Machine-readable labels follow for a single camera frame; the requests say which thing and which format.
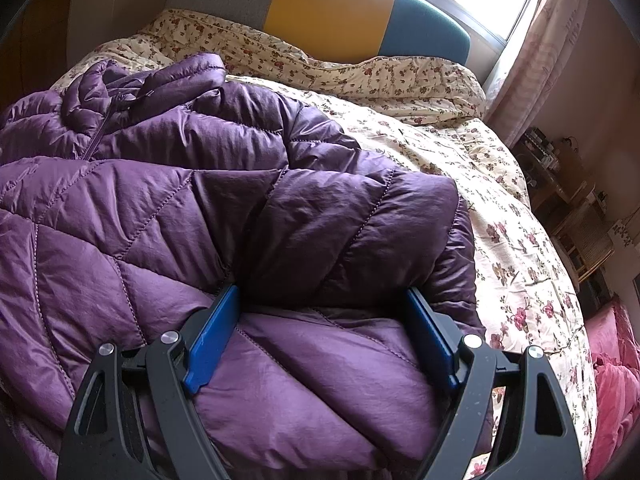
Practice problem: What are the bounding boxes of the cluttered wooden shelf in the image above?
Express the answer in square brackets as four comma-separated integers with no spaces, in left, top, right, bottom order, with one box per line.
[512,127,601,221]

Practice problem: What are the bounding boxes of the floral cream quilt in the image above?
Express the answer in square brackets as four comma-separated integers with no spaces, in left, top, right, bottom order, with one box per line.
[47,7,598,480]

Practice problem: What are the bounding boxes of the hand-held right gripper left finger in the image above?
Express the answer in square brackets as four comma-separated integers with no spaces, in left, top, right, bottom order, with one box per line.
[56,284,242,480]

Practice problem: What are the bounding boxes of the purple quilted puffer jacket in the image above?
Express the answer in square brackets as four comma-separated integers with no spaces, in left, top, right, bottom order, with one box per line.
[0,53,493,480]

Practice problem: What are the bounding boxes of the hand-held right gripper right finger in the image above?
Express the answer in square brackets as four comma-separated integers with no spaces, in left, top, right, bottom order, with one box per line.
[404,287,586,480]

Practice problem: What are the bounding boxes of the grey yellow teal headboard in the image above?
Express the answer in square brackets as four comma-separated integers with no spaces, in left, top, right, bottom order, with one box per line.
[67,0,473,66]

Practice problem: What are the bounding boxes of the pink crumpled cloth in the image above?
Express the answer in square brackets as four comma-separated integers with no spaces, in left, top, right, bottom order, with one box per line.
[582,295,640,480]

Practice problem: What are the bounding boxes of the pale pink curtain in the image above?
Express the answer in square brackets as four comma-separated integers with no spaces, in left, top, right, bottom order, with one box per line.
[487,0,601,148]

